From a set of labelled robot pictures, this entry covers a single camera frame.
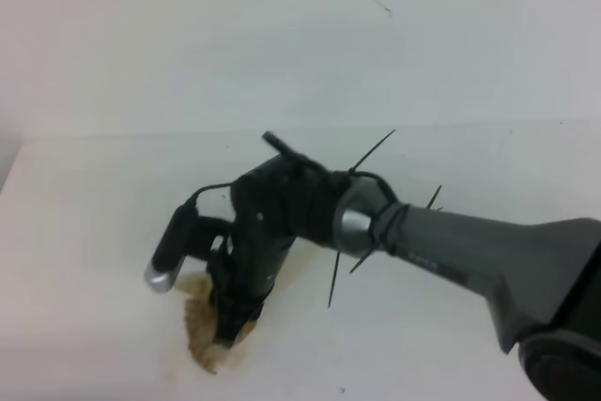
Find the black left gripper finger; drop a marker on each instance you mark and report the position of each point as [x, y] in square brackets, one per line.
[221, 296]

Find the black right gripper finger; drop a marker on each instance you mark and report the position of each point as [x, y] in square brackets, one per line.
[246, 311]

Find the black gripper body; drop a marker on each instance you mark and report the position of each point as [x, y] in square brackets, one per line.
[276, 203]

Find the green stained rag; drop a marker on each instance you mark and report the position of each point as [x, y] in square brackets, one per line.
[200, 321]

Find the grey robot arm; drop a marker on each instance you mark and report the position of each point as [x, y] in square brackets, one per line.
[541, 282]

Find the brown coffee spill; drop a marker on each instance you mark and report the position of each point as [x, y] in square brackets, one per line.
[297, 262]

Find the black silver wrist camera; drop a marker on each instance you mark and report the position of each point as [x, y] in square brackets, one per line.
[164, 266]

